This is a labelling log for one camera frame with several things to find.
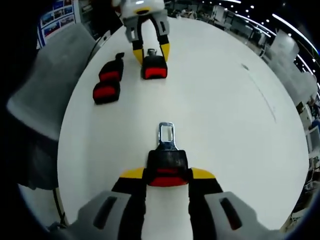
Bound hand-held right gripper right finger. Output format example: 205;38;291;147
187;167;284;240

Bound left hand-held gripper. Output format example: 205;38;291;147
111;0;172;67

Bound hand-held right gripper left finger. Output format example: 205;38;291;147
67;166;147;240

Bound black seat belt buckle red button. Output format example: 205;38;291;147
92;80;122;106
141;48;169;81
98;52;125;84

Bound metal seat belt tongue extender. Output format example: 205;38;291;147
146;121;189;188

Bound poster board with photos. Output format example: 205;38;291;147
36;0;76;49

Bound grey chair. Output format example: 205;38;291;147
6;23;101;141

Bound white partition board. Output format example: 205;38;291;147
270;29;300;62

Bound black cable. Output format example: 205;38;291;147
51;187;67;227

